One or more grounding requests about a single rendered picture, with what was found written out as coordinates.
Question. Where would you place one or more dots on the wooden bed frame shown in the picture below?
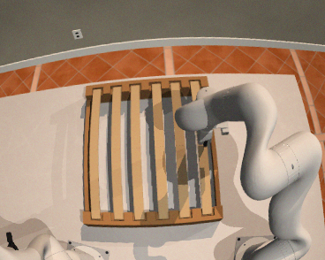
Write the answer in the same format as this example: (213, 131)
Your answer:
(152, 217)

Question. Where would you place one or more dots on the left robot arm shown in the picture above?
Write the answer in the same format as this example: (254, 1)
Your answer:
(45, 247)

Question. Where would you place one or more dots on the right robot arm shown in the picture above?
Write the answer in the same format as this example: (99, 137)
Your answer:
(264, 172)

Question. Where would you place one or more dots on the tan wooden slat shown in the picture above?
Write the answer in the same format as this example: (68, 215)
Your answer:
(180, 154)
(116, 154)
(160, 153)
(93, 155)
(204, 166)
(136, 154)

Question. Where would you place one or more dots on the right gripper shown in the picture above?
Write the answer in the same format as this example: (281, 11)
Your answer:
(204, 137)

